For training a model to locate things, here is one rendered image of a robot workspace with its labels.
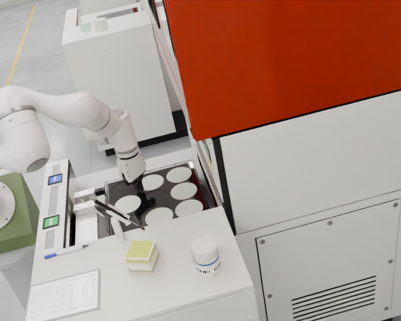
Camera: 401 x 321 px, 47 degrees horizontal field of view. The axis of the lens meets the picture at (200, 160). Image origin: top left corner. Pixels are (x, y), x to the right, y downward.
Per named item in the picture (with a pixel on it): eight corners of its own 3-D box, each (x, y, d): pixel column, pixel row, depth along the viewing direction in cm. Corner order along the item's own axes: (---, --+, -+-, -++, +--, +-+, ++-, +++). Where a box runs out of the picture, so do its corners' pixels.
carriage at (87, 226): (98, 197, 186) (96, 192, 185) (100, 262, 156) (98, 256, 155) (78, 202, 186) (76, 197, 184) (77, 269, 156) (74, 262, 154)
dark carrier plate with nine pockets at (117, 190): (191, 162, 187) (191, 161, 187) (211, 216, 159) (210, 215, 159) (108, 185, 185) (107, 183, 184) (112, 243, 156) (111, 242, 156)
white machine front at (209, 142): (191, 124, 227) (175, 46, 205) (235, 235, 160) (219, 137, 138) (185, 126, 227) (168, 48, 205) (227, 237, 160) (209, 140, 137)
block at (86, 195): (96, 193, 184) (93, 187, 182) (96, 198, 181) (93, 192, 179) (76, 198, 183) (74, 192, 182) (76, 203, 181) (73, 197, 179)
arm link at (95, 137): (57, 135, 136) (94, 149, 166) (110, 128, 134) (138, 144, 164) (55, 106, 137) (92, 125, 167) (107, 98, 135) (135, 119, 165)
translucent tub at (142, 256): (160, 255, 138) (155, 239, 134) (153, 276, 132) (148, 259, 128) (137, 255, 140) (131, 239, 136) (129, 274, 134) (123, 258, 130)
